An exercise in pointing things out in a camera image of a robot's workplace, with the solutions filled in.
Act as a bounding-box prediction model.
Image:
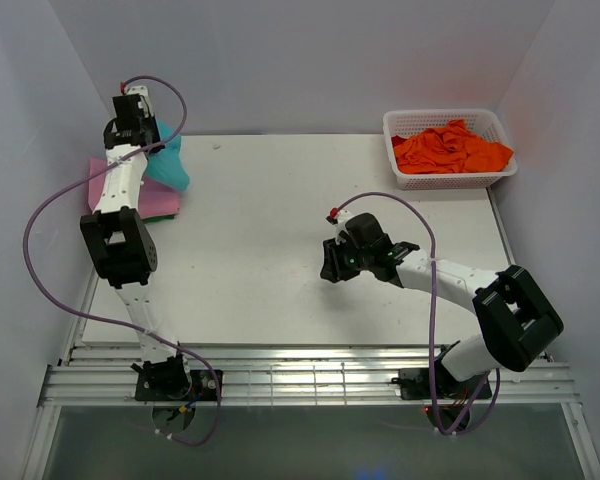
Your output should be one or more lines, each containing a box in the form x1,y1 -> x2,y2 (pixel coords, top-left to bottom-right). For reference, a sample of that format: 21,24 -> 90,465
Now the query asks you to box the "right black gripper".
320,234 -> 372,284

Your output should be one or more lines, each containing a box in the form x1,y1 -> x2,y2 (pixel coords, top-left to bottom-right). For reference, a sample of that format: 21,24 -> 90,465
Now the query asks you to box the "teal t shirt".
144,135 -> 190,192

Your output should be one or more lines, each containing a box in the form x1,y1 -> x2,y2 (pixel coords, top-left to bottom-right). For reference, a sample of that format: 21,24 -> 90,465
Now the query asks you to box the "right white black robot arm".
320,208 -> 564,397

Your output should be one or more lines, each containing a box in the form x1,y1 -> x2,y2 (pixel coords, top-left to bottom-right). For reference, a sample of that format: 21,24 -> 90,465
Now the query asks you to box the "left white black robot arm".
80,86 -> 192,400

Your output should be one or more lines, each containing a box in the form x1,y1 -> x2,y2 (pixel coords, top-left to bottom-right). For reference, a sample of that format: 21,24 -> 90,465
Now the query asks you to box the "folded pink t shirt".
87,155 -> 180,220

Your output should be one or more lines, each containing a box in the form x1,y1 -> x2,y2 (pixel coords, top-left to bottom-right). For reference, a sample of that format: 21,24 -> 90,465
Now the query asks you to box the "folded green t shirt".
143,214 -> 176,224

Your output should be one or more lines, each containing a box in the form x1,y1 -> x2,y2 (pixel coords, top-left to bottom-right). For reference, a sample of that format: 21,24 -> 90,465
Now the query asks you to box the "orange t shirt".
391,119 -> 514,175

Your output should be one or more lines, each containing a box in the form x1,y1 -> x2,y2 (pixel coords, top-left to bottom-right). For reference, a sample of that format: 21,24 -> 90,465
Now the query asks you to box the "white plastic basket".
383,109 -> 518,190

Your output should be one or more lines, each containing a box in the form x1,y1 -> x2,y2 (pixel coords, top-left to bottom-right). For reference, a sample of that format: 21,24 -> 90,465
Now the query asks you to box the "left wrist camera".
121,83 -> 154,118

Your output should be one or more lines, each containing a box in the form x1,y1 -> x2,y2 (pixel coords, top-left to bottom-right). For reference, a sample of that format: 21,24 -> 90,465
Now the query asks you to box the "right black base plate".
390,367 -> 492,400

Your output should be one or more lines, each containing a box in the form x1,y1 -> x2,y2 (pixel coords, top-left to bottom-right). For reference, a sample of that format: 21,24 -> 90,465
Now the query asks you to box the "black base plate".
390,367 -> 492,400
133,369 -> 224,403

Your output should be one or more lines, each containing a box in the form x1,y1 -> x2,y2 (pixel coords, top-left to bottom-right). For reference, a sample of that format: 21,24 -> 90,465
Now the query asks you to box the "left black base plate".
133,369 -> 224,403

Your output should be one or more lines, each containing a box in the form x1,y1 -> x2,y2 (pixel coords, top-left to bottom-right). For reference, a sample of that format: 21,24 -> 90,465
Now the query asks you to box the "aluminium rail frame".
22,234 -> 600,480

